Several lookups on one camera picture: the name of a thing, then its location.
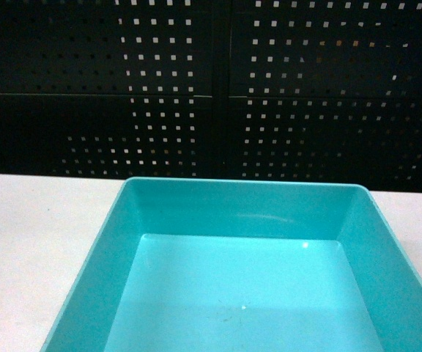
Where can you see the black perforated pegboard panel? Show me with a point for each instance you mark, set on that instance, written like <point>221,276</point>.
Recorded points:
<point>327,91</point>
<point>114,89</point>

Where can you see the black perforated pegboard panel right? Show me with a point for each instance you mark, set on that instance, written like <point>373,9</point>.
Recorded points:
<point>327,91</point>

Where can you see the teal plastic storage box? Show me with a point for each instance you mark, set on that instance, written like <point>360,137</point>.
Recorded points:
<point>227,265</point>

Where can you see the black perforated pegboard panel left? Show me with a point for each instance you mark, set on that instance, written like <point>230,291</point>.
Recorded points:
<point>114,89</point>

